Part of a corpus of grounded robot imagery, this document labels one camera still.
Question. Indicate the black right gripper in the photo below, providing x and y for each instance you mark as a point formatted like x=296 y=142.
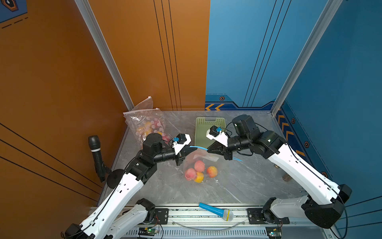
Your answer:
x=224 y=150

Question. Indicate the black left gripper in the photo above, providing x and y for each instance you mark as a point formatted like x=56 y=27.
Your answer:
x=180 y=156

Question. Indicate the blue zip bag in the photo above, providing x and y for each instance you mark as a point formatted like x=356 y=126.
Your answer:
x=209 y=159

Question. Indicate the large pink peach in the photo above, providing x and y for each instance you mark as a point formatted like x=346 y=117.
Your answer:
x=212 y=172

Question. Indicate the light green perforated basket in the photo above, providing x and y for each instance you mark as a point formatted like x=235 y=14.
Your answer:
x=203 y=124

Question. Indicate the clear bag with pink dots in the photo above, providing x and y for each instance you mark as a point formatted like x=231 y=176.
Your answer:
x=147 y=121

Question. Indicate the clear zip-top bag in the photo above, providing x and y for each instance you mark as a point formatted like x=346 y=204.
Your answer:
x=146 y=104

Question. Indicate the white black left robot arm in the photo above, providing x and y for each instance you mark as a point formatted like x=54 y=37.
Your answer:
x=105 y=222

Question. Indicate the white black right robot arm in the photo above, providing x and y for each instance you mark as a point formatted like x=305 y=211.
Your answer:
x=325 y=201

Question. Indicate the blue toy microphone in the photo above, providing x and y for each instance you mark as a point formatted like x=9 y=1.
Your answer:
x=225 y=214

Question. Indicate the left green circuit board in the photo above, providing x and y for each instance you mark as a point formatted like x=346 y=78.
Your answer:
x=147 y=233

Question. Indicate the green circuit board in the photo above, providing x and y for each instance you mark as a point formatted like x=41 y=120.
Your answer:
x=147 y=233
x=274 y=233

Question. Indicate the black microphone on stand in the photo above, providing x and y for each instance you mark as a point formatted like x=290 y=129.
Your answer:
x=100 y=167

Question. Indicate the right green circuit board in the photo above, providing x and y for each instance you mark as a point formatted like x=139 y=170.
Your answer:
x=274 y=233

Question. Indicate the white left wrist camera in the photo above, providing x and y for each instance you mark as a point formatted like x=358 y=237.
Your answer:
x=180 y=141

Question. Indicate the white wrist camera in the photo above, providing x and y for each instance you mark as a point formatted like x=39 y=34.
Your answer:
x=180 y=141
x=218 y=134

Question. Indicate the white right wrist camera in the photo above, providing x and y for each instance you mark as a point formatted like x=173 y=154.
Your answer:
x=218 y=134

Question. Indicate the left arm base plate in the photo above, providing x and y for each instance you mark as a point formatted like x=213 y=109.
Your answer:
x=158 y=215

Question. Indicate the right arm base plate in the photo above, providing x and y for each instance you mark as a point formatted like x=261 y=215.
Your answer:
x=256 y=217

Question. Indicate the aluminium corner post right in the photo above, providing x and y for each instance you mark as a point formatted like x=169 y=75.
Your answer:
x=314 y=38

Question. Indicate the aluminium corner post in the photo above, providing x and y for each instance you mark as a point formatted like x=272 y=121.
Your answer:
x=314 y=38
x=92 y=24

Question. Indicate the aluminium corner post left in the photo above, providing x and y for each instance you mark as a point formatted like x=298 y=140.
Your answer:
x=92 y=24

